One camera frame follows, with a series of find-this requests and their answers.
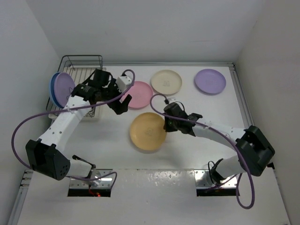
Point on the orange plate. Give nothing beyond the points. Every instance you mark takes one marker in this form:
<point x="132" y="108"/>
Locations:
<point x="147" y="131"/>

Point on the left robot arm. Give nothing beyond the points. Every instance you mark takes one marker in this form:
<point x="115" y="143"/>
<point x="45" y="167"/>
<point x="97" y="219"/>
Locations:
<point x="46" y="156"/>

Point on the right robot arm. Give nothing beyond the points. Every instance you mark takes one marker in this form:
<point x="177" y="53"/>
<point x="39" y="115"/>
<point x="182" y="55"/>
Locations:
<point x="253" y="151"/>

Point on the lilac plate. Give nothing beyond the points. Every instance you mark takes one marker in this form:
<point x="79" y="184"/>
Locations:
<point x="63" y="87"/>
<point x="210" y="81"/>

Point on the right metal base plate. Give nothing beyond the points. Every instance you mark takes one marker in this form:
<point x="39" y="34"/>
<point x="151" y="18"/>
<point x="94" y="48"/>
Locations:
<point x="202" y="180"/>

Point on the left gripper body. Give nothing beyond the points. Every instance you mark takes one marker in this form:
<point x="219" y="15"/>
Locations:
<point x="109" y="92"/>

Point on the metal base plate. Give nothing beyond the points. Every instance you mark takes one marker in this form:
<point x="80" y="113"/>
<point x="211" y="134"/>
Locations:
<point x="202" y="180"/>
<point x="104" y="180"/>

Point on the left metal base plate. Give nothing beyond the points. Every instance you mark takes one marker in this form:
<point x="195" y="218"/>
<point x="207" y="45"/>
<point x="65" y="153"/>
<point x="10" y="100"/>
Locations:
<point x="104" y="180"/>

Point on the beige drip tray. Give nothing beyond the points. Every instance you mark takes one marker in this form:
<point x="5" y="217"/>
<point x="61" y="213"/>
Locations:
<point x="79" y="74"/>

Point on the pink plate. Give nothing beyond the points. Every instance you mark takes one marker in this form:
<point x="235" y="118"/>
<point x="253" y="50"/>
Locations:
<point x="141" y="94"/>

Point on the cream plate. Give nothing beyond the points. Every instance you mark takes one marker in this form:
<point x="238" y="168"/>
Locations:
<point x="166" y="82"/>

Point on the wire dish rack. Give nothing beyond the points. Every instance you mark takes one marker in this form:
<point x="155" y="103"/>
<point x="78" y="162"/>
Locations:
<point x="74" y="60"/>

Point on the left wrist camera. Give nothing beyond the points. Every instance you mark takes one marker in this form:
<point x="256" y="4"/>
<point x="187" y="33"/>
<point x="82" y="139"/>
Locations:
<point x="123" y="83"/>

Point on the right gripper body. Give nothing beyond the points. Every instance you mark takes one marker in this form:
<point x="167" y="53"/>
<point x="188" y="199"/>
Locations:
<point x="170" y="125"/>

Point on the blue plate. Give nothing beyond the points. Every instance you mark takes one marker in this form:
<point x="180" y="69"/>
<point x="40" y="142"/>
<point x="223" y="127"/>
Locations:
<point x="51" y="90"/>

